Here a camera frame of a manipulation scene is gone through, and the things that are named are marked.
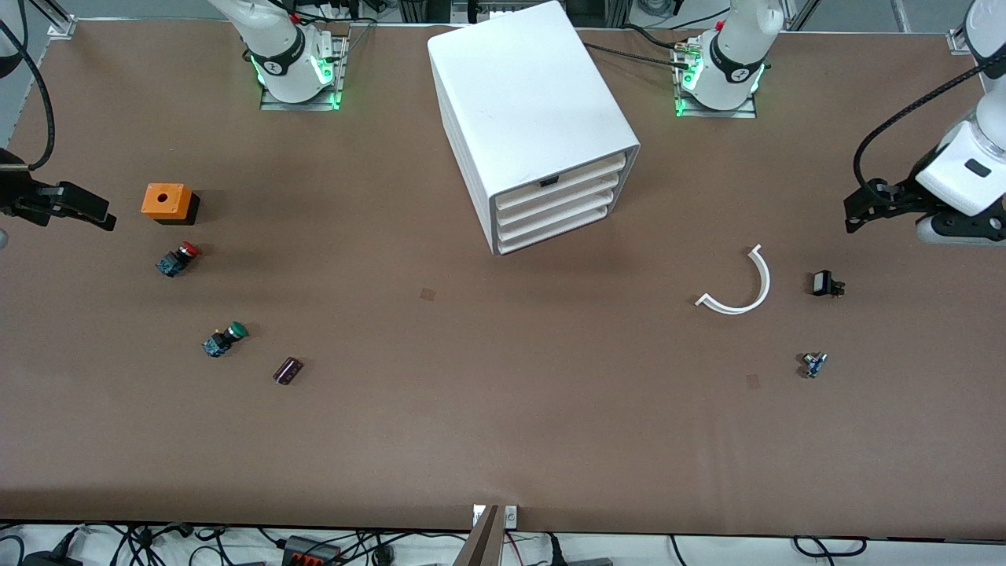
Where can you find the white cabinet drawer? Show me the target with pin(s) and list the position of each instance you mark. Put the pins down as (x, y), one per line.
(558, 228)
(589, 173)
(562, 197)
(562, 212)

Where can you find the small blue electronic component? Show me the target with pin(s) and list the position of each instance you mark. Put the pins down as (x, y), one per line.
(814, 365)

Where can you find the dark purple capacitor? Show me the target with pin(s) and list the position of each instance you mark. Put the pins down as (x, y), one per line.
(288, 371)

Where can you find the small black electronic component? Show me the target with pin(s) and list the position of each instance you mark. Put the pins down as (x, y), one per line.
(825, 283)

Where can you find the white drawer cabinet shell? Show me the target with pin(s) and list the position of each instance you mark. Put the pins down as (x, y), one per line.
(526, 86)

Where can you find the black plug connector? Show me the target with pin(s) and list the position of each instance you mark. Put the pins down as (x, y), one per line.
(555, 550)

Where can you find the green push button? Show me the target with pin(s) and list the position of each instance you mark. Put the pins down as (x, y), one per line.
(224, 339)

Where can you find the orange button box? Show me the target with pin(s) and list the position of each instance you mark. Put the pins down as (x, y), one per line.
(167, 202)

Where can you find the aluminium corner bracket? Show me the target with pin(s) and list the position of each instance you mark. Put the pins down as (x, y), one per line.
(59, 23)
(955, 39)

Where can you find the wooden post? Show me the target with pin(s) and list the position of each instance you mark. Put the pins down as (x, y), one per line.
(481, 546)

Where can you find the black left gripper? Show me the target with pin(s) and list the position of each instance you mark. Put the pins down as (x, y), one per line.
(901, 192)

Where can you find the white curved plastic strip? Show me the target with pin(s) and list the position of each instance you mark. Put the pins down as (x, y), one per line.
(766, 283)

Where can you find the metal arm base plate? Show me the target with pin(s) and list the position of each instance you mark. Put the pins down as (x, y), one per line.
(275, 101)
(739, 112)

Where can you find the black orange power strip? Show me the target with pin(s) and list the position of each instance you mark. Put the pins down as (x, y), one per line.
(310, 550)

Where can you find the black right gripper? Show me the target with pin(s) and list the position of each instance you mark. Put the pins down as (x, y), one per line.
(17, 193)

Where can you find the red push button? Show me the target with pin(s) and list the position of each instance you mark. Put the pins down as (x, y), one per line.
(177, 259)

